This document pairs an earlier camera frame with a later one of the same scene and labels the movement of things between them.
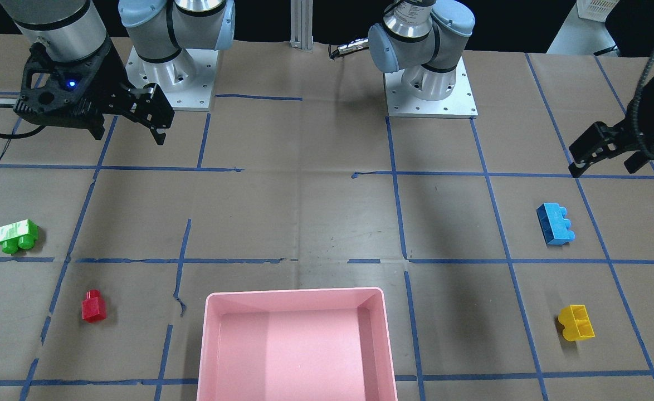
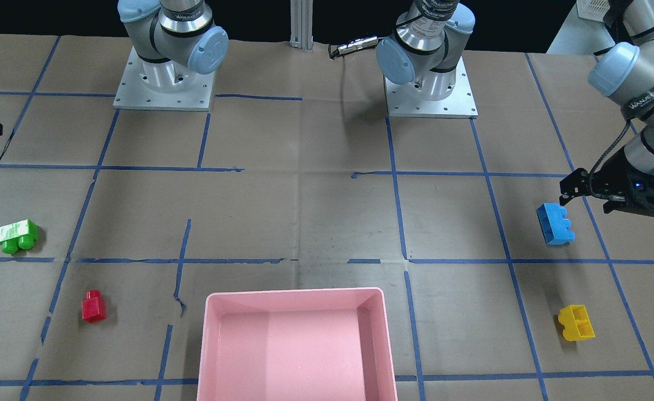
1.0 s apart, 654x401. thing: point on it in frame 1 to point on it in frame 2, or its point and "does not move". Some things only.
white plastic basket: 595,10 does not move
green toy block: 20,235 does not move
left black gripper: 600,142 to 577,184
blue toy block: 554,225 does not move
